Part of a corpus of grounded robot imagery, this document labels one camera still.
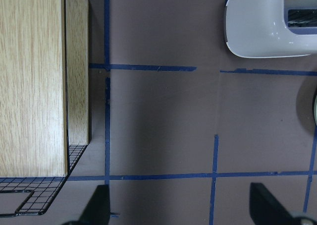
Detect black wire basket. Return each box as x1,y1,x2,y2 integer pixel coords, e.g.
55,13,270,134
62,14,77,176
0,0,91,218

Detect wooden shelf block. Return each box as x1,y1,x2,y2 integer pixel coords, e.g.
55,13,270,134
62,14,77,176
0,0,89,177

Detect white toaster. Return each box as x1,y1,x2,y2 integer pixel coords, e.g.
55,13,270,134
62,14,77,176
224,0,317,58

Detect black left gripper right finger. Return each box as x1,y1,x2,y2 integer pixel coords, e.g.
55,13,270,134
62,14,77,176
250,182,293,225

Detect light green plate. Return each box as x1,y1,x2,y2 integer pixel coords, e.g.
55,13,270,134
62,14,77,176
313,91,317,125

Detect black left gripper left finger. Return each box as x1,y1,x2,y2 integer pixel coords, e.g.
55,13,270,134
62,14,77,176
79,185,110,225

